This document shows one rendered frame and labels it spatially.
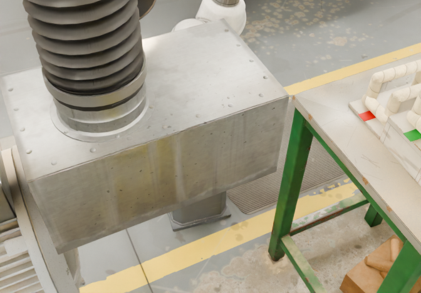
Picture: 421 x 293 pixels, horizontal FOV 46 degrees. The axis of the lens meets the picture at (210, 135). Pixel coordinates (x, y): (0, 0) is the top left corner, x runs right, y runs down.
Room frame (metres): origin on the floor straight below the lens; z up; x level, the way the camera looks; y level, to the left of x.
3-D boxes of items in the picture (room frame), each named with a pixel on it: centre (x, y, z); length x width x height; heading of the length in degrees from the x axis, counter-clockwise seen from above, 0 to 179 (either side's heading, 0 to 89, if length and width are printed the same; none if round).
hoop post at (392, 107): (0.96, -0.49, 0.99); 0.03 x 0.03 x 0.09
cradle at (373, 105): (0.99, -0.46, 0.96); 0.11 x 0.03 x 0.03; 25
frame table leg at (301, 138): (1.06, -0.29, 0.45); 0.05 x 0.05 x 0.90; 26
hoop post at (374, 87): (1.03, -0.45, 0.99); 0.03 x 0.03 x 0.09
